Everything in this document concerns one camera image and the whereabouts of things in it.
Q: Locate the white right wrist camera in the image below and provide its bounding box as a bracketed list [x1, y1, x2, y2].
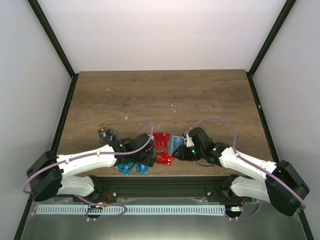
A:
[182, 132, 195, 148]

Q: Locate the black credit card pile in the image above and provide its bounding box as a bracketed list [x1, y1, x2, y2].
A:
[97, 127, 118, 144]

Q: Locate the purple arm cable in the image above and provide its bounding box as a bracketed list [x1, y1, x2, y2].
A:
[184, 116, 307, 221]
[22, 122, 155, 222]

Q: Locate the black front frame rail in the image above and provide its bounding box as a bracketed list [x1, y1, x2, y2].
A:
[31, 174, 297, 201]

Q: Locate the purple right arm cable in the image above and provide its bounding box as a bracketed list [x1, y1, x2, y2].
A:
[184, 116, 307, 221]

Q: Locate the light blue slotted cable duct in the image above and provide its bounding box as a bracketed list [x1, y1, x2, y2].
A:
[36, 204, 226, 216]

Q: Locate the black left frame post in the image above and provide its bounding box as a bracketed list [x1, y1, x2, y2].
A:
[27, 0, 77, 79]

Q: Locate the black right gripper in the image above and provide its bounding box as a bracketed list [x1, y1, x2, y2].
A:
[172, 144, 205, 162]

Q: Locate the red credit card pile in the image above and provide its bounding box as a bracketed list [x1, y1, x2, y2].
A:
[153, 132, 171, 150]

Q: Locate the blue card holder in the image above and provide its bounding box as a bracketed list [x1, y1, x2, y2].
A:
[167, 135, 187, 155]

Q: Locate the black frame post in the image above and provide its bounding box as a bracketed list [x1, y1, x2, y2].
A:
[246, 0, 297, 78]
[27, 0, 77, 79]

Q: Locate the grey metal base plate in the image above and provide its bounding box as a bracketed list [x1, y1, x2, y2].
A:
[21, 199, 307, 240]

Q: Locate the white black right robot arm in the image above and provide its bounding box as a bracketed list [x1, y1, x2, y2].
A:
[169, 127, 310, 216]

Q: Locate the black right frame post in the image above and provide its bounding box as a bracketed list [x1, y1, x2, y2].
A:
[246, 0, 297, 78]

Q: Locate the blue credit card pile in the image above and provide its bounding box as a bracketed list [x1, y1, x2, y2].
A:
[136, 163, 149, 174]

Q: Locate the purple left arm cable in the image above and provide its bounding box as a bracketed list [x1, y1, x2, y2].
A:
[22, 122, 155, 222]

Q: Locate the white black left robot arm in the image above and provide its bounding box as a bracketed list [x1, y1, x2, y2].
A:
[22, 133, 156, 202]

